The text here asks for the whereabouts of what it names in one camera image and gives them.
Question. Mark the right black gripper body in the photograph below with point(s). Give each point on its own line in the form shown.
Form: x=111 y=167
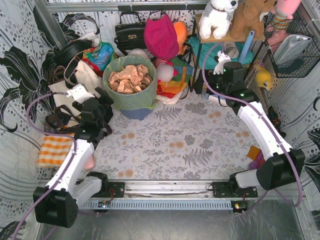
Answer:
x=215 y=81

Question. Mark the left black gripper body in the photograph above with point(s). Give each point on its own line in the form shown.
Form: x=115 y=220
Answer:
x=105 y=103

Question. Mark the blue trash bin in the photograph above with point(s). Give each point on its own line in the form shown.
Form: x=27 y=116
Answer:
x=136 y=114

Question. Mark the green plastic trash bag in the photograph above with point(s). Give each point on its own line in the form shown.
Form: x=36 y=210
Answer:
x=145 y=98

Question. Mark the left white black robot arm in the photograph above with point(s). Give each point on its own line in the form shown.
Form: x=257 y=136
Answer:
x=58 y=202

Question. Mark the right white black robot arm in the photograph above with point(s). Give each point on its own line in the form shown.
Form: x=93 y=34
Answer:
x=282 y=164

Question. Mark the cream canvas tote bag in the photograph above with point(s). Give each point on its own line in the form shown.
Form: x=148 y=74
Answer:
x=85 y=76

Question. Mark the colorful printed bag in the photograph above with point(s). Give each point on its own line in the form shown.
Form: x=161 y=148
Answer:
x=99 y=57

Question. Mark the magenta fabric bag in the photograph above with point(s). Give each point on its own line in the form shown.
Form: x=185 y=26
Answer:
x=160 y=38

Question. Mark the yellow plush duck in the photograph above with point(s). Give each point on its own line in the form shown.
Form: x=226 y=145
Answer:
x=263 y=77

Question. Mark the grey baseball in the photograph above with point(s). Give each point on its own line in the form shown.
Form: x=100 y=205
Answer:
x=231 y=49

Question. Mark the black metal shelf rack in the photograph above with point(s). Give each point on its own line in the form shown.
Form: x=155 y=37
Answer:
x=211 y=39

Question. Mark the pink round object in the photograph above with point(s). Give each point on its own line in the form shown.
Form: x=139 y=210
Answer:
x=90 y=163

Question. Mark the crumpled brown paper waste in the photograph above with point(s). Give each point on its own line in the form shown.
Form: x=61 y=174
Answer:
x=130 y=80

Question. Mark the orange white checkered cloth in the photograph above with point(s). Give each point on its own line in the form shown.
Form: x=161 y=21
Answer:
x=53 y=151

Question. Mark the teal folded cloth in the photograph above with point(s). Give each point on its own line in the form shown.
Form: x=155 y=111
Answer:
x=211 y=63

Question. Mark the brown teddy bear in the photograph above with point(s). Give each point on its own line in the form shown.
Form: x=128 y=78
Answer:
x=247 y=15

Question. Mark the white plush dog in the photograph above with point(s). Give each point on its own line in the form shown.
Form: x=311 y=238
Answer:
x=216 y=18

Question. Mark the silver pouch in basket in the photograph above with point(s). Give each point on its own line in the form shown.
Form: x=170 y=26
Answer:
x=291 y=48

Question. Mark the pink white plush pig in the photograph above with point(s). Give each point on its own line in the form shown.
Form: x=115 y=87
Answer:
x=165 y=70

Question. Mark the purple orange sock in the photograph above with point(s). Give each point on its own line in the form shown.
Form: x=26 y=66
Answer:
x=257 y=158

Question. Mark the orange plush toy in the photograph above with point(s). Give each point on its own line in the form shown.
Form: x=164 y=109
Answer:
x=181 y=33

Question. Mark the black leather handbag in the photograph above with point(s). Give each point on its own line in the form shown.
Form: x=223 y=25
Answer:
x=130 y=36

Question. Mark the pink plush toy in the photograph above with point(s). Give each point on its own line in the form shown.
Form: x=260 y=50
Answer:
x=284 y=10

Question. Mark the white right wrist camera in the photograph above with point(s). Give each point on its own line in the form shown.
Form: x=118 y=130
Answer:
x=221 y=60

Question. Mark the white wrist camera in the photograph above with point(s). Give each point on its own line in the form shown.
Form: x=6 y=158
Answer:
x=221 y=60
x=79 y=93

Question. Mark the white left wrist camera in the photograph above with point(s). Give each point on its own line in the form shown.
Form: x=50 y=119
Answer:
x=79 y=93

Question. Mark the metal handled broom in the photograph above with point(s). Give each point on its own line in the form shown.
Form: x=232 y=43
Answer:
x=269 y=110

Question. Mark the black wire basket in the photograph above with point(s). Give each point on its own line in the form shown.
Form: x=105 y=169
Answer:
x=275 y=34

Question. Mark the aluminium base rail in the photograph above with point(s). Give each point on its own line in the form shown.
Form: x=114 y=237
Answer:
x=172 y=195

